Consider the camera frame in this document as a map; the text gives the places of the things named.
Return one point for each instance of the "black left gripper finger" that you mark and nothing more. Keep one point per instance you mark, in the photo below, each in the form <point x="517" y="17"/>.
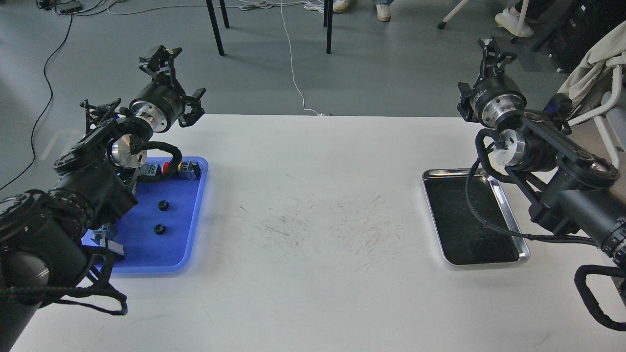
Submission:
<point x="196" y="112"/>
<point x="160" y="66"/>

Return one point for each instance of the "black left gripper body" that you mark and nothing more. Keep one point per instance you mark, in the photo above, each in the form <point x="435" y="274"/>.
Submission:
<point x="158" y="105"/>

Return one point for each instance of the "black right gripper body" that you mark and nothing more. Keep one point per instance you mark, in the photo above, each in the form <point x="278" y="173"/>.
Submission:
<point x="496" y="100"/>

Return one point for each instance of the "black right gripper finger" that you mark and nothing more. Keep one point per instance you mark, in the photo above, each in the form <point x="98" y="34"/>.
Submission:
<point x="494" y="60"/>
<point x="465" y="105"/>

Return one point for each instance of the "black gear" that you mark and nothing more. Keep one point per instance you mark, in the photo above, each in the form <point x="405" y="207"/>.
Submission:
<point x="163" y="205"/>
<point x="159" y="229"/>

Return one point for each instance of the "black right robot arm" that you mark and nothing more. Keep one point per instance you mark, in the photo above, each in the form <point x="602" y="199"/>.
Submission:
<point x="569" y="188"/>

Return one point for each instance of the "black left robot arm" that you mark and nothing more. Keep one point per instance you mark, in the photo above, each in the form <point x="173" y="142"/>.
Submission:
<point x="43" y="260"/>

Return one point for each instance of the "blue plastic tray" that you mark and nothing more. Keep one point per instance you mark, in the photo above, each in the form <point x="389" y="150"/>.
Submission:
<point x="147" y="252"/>

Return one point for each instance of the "silver metal tray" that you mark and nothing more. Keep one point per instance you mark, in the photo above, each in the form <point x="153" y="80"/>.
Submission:
<point x="465" y="243"/>

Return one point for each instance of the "black chair leg left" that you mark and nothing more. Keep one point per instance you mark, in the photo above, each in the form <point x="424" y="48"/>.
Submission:
<point x="214" y="23"/>

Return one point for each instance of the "black chair leg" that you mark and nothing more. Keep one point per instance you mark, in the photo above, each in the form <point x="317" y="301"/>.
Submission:
<point x="328" y="23"/>
<point x="214" y="23"/>

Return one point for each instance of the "beige cloth on chair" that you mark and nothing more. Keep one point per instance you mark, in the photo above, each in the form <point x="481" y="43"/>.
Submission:
<point x="593" y="65"/>

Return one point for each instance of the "white shoe right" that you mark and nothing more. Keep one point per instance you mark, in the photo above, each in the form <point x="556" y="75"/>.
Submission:
<point x="383" y="12"/>

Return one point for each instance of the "white shoe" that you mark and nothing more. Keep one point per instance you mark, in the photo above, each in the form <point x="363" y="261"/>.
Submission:
<point x="383" y="12"/>
<point x="340" y="6"/>

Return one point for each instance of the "white shoe left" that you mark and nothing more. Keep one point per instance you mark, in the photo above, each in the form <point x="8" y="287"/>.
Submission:
<point x="340" y="6"/>

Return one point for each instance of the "black chair leg right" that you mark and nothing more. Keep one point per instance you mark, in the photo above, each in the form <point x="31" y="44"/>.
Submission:
<point x="328" y="23"/>

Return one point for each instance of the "red push button switch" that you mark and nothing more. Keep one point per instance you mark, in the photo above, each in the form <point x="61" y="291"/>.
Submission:
<point x="189" y="171"/>

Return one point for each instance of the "green push button switch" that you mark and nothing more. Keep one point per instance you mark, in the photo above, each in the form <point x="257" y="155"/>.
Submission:
<point x="150" y="169"/>

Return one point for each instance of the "white chair frame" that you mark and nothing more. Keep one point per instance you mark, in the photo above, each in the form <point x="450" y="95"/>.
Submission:
<point x="598" y="115"/>

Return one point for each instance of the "black switch with red tip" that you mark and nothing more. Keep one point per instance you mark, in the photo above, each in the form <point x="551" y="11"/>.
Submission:
<point x="104" y="237"/>

